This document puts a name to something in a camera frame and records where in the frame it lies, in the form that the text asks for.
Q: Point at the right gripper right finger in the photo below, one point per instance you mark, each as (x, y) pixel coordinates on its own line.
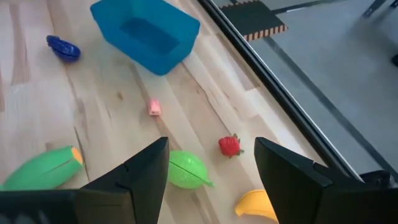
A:
(298, 193)

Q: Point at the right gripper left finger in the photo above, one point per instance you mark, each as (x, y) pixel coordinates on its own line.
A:
(133, 193)

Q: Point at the yellow toy banana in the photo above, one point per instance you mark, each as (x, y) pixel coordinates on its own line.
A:
(255, 203)

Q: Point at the green toy lime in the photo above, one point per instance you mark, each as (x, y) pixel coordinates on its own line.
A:
(186, 171)

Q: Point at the red toy strawberry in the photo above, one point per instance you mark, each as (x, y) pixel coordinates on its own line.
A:
(229, 146)

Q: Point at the pink toy piece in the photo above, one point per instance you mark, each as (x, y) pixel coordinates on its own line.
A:
(154, 108)

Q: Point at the green toy corn cob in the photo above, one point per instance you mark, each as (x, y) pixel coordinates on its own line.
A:
(46, 171)

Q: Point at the purple toy eggplant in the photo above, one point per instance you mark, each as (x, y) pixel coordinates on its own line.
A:
(63, 49)

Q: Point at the blue plastic tupperware container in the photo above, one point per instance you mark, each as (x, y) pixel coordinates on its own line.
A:
(146, 56)

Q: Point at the black hazard-striped floor mat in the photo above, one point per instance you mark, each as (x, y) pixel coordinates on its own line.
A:
(248, 18)

